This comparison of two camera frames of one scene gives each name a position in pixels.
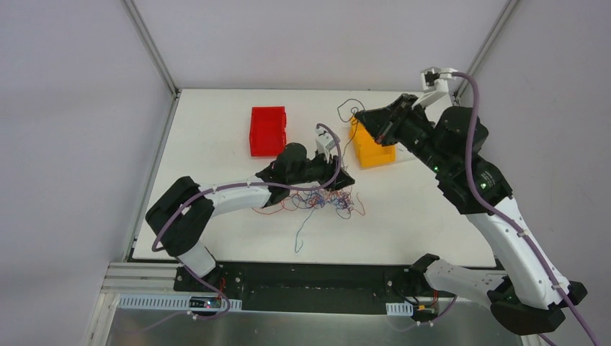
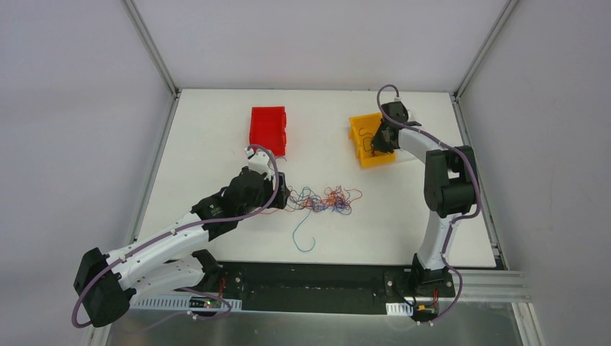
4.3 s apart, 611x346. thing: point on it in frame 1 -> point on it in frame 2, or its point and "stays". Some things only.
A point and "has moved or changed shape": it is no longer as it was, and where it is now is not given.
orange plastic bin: x=371 y=153 stays
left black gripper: x=323 y=169 -> x=280 y=190
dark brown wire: x=338 y=112 -> x=371 y=145
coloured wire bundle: x=340 y=201 has moved or changed shape
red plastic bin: x=268 y=132 stays
